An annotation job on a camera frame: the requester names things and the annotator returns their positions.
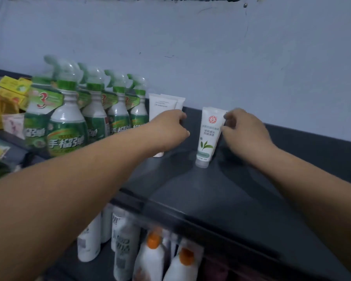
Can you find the person's right hand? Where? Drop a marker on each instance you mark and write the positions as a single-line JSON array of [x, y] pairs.
[[248, 134]]

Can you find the green spray cleaner twin pack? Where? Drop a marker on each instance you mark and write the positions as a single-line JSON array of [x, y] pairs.
[[95, 114], [118, 114], [67, 137], [139, 111]]

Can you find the dark grey shelf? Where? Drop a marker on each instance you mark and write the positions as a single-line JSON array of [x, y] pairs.
[[222, 201]]

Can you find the green tea cleanser tube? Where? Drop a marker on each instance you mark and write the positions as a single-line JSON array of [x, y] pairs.
[[207, 143]]

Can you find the white orange-cap bottle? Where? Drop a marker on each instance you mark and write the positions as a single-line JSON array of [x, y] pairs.
[[150, 260], [184, 266]]

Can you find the stack of yellow boxes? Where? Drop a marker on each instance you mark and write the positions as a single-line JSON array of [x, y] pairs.
[[8, 93]]

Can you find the pink white floral box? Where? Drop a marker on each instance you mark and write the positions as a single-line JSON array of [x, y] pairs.
[[13, 125]]

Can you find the person's left forearm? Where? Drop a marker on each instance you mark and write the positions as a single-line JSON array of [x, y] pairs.
[[61, 196]]

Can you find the person's right forearm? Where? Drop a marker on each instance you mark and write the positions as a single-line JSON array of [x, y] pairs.
[[318, 196]]

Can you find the person's left hand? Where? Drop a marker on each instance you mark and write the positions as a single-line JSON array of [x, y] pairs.
[[169, 131]]

